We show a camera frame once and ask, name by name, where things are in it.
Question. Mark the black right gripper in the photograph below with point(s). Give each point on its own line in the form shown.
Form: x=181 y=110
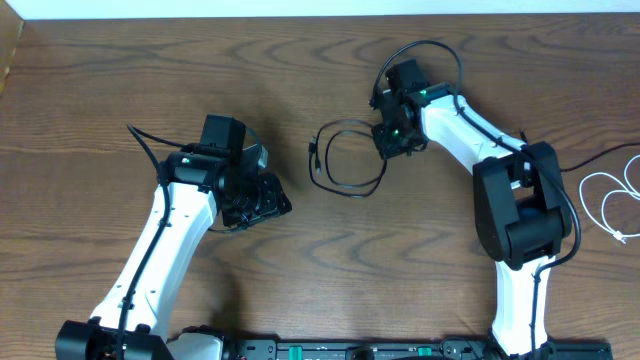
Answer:
x=388 y=149

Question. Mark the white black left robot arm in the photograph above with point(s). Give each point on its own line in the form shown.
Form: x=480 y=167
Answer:
x=132 y=321

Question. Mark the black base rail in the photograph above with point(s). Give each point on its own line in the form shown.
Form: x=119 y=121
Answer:
x=350 y=350

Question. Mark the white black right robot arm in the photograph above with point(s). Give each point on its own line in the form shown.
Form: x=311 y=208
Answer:
x=520 y=215

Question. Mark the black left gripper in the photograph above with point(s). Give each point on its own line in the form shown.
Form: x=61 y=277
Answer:
x=274 y=205

